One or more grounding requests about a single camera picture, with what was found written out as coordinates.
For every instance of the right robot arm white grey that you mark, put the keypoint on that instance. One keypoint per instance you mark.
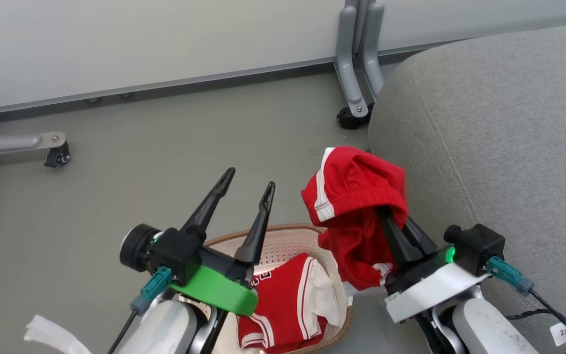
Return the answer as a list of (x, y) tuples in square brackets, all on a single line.
[(484, 324)]

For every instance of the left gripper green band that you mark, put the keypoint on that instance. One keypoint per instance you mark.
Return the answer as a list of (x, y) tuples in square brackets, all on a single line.
[(214, 290)]

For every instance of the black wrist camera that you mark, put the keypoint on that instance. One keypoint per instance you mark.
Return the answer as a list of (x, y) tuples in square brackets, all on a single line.
[(135, 246), (479, 246)]

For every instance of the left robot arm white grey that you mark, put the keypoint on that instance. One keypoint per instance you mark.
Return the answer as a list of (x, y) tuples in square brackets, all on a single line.
[(170, 329)]

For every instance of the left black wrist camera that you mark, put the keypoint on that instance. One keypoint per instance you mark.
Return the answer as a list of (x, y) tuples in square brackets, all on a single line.
[(135, 246)]

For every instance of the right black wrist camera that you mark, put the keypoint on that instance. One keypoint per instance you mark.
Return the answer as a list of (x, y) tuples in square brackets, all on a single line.
[(479, 246)]

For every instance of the grey double-leg partition stand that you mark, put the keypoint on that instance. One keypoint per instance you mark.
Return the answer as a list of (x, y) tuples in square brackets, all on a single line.
[(356, 59)]

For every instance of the white partition panel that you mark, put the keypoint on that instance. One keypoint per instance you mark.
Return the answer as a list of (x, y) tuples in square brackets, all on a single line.
[(165, 39)]

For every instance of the grey fabric sofa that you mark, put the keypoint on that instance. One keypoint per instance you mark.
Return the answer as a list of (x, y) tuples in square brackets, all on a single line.
[(499, 132)]

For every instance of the red shorts white stripe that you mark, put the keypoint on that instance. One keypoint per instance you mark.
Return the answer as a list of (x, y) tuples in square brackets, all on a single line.
[(356, 191)]

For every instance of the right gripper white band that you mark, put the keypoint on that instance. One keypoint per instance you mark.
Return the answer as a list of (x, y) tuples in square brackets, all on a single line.
[(430, 290)]

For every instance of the beige perforated laundry basket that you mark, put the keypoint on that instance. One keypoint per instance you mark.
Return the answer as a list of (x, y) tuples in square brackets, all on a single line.
[(288, 243)]

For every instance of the grey single-leg partition stand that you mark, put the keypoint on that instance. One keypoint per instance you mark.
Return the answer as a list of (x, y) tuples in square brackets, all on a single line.
[(13, 142)]

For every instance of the red and white jersey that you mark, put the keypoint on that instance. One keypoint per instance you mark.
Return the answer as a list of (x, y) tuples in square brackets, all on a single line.
[(288, 300)]

